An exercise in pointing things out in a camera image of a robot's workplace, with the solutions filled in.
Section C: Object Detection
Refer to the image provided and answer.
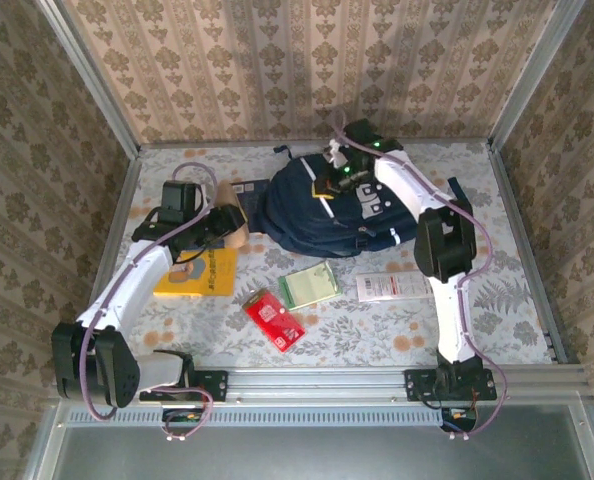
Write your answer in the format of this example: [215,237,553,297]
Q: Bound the aluminium left corner post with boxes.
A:
[36,0,142,159]

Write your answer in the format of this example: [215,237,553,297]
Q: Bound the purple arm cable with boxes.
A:
[78,162,219,442]
[329,109,509,442]

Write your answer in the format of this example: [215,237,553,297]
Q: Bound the aluminium left side rail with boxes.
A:
[70,152,143,369]

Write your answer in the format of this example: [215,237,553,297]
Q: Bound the aluminium front frame rail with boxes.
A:
[51,367,591,401]

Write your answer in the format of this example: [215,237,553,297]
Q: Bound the aluminium corner post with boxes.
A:
[36,0,142,159]
[487,0,588,151]

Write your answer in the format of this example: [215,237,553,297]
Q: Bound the green notepad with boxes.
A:
[277,260,344,312]

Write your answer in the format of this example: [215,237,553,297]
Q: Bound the grey metal tray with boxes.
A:
[24,394,594,480]

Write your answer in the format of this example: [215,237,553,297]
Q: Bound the brown felt pencil case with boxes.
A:
[213,181,251,250]

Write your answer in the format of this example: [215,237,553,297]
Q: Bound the white red-striped packet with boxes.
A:
[355,272,436,303]

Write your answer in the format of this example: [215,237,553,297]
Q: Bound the aluminium back rail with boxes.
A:
[136,138,496,150]

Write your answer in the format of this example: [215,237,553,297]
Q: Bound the red packet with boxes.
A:
[241,288,307,354]

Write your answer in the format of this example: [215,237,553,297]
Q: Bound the slotted grey cable duct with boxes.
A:
[66,407,446,427]

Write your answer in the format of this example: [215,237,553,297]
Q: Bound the aluminium right corner post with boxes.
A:
[487,0,588,151]

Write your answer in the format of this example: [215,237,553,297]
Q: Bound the yellow book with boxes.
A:
[152,247,239,298]

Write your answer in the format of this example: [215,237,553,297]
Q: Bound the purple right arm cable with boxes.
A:
[329,109,509,442]

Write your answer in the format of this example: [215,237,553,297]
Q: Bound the thick dark blue barcode book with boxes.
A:
[229,178,272,221]

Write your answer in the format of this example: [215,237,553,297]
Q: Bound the navy blue backpack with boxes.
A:
[254,144,473,259]

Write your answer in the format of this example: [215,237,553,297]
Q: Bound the aluminium right side rail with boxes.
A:
[487,144,571,365]

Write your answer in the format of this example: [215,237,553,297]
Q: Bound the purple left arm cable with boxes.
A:
[78,162,219,442]

